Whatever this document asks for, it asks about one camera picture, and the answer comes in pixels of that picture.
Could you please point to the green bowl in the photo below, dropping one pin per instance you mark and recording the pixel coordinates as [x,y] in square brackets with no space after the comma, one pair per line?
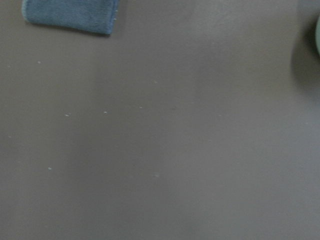
[317,35]

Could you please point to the grey folded cloth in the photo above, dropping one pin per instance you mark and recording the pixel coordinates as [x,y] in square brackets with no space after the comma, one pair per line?
[93,16]

